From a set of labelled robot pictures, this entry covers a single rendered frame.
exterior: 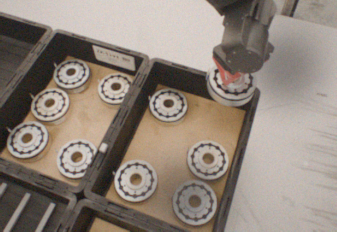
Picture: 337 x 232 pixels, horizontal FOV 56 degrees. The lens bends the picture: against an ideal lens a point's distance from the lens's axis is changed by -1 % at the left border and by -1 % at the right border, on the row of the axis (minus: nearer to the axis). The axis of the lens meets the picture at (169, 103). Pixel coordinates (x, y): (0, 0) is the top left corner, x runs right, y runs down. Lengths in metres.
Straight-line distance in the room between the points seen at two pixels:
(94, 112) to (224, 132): 0.36
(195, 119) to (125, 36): 0.50
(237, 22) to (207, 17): 0.81
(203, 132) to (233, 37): 0.43
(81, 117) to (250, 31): 0.56
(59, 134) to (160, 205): 0.33
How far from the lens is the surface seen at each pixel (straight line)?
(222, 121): 0.88
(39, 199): 0.85
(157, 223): 0.68
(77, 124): 0.89
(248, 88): 0.69
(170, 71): 0.86
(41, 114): 0.90
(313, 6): 2.62
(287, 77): 1.18
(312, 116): 1.12
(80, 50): 0.98
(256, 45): 0.48
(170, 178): 0.80
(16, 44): 1.13
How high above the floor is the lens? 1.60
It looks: 59 degrees down
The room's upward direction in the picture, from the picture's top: 1 degrees clockwise
